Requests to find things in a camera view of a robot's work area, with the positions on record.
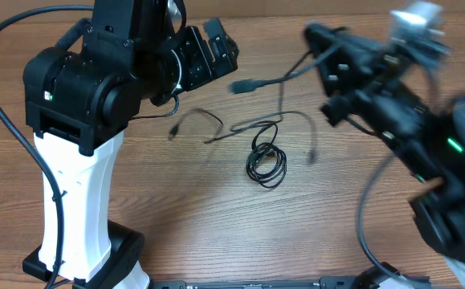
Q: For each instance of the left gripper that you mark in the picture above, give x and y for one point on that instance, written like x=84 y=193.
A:
x=201 y=69

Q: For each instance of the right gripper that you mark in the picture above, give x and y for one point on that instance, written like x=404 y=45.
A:
x=353 y=71

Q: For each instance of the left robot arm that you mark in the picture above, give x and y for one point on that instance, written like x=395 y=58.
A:
x=80 y=96

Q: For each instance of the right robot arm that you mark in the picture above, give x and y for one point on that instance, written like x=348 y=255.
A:
x=436 y=151

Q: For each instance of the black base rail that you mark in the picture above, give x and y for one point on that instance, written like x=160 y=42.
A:
x=343 y=282

